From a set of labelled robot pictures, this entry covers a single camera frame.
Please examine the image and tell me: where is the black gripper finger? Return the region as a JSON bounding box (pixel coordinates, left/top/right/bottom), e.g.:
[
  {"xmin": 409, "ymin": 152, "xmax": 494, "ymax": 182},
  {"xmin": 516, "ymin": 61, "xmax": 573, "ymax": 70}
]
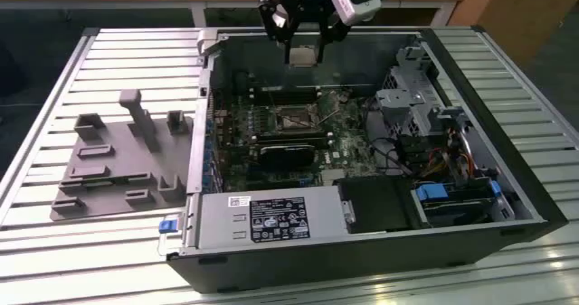
[
  {"xmin": 258, "ymin": 0, "xmax": 298, "ymax": 65},
  {"xmin": 317, "ymin": 12, "xmax": 353, "ymax": 64}
]

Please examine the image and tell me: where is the silver CPU chip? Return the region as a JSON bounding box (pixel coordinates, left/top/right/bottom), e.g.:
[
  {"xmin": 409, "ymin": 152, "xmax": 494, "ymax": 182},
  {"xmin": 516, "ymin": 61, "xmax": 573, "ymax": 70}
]
[{"xmin": 289, "ymin": 47, "xmax": 321, "ymax": 68}]

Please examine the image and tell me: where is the CPU socket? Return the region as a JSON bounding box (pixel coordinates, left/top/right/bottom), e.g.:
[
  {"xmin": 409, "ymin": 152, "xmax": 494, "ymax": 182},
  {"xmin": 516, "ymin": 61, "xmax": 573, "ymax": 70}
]
[{"xmin": 270, "ymin": 104, "xmax": 319, "ymax": 133}]

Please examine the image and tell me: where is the perforated metal drive cage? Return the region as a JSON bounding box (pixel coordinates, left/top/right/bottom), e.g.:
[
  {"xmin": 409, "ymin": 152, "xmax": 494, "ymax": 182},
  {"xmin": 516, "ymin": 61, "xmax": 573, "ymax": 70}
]
[{"xmin": 375, "ymin": 45, "xmax": 468, "ymax": 137}]

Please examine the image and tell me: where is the green RAM stick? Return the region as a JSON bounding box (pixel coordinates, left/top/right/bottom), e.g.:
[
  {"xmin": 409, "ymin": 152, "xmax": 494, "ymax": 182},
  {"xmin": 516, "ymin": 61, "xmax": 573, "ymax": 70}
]
[{"xmin": 255, "ymin": 132, "xmax": 330, "ymax": 143}]

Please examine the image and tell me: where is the green motherboard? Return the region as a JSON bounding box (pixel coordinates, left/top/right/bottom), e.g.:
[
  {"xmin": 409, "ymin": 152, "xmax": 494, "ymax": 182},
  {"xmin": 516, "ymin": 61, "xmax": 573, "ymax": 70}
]
[{"xmin": 213, "ymin": 81, "xmax": 377, "ymax": 192}]

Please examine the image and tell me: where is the black graphics card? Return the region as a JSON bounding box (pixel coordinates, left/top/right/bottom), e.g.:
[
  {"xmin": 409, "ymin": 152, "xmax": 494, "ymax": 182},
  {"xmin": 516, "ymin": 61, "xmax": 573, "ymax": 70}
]
[{"xmin": 258, "ymin": 141, "xmax": 318, "ymax": 167}]

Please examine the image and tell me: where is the wooden cabinet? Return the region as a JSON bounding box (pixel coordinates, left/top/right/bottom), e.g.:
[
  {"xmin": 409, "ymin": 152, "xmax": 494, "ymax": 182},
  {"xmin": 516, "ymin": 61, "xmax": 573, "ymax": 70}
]
[{"xmin": 448, "ymin": 0, "xmax": 579, "ymax": 68}]

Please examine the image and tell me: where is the small silver heat sink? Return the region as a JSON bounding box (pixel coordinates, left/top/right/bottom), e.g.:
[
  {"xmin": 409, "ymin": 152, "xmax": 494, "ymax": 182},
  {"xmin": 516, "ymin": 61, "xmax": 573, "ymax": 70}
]
[{"xmin": 321, "ymin": 169, "xmax": 345, "ymax": 186}]

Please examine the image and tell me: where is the black disk bay box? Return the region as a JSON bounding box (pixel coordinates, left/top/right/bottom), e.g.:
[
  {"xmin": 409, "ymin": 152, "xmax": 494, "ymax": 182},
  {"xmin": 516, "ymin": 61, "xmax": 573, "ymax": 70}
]
[{"xmin": 334, "ymin": 176, "xmax": 425, "ymax": 235}]

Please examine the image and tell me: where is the grey parts rack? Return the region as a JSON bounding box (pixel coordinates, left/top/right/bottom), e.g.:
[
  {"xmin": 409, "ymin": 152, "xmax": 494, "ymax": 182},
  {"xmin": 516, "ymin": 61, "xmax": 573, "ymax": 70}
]
[{"xmin": 50, "ymin": 89, "xmax": 199, "ymax": 223}]

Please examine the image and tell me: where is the grey power supply unit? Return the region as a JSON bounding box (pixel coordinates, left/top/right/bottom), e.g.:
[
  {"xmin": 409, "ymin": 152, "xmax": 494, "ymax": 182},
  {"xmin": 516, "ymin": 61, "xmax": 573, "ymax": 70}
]
[{"xmin": 199, "ymin": 184, "xmax": 350, "ymax": 251}]

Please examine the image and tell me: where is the hard disk in blue carrier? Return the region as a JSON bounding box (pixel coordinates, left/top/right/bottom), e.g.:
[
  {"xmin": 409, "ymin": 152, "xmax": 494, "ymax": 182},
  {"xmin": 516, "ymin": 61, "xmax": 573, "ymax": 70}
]
[{"xmin": 413, "ymin": 180, "xmax": 517, "ymax": 228}]

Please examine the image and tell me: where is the black open PC case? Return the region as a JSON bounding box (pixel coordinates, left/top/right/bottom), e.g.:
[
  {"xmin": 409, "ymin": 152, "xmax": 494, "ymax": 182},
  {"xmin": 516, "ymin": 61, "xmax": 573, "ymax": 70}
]
[{"xmin": 165, "ymin": 25, "xmax": 570, "ymax": 294}]

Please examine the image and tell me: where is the coloured wire bundle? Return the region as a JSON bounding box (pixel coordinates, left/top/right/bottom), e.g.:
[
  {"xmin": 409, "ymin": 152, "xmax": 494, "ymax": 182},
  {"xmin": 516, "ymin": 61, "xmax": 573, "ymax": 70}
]
[{"xmin": 398, "ymin": 125, "xmax": 482, "ymax": 184}]

